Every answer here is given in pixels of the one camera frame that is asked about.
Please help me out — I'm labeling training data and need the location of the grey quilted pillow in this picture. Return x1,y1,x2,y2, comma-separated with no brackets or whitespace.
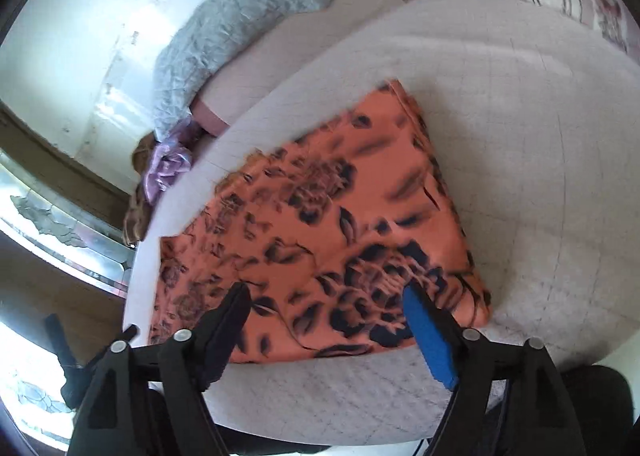
151,0,335,143

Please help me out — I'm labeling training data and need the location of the purple satin cloth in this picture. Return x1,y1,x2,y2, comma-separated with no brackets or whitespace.
142,128,197,201

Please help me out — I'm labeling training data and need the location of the orange floral blouse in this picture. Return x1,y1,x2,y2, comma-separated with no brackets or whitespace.
148,79,496,366

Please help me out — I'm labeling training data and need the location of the brown cloth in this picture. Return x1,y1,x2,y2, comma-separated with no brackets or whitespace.
122,133,162,245

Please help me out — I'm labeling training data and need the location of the stained glass door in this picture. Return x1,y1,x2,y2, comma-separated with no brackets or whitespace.
0,151,133,452

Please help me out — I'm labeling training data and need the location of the pink bolster cushion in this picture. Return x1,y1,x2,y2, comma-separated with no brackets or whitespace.
192,0,436,137

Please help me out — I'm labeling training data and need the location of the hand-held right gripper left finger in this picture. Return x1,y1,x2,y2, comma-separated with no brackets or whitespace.
67,282,252,456

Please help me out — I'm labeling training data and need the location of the wooden door frame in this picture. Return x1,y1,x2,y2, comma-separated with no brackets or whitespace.
0,106,135,217

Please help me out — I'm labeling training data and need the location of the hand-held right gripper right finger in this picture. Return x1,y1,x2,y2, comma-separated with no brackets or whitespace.
404,284,587,456

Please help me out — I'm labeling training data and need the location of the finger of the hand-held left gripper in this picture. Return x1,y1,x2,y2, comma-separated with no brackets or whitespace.
44,313,88,409

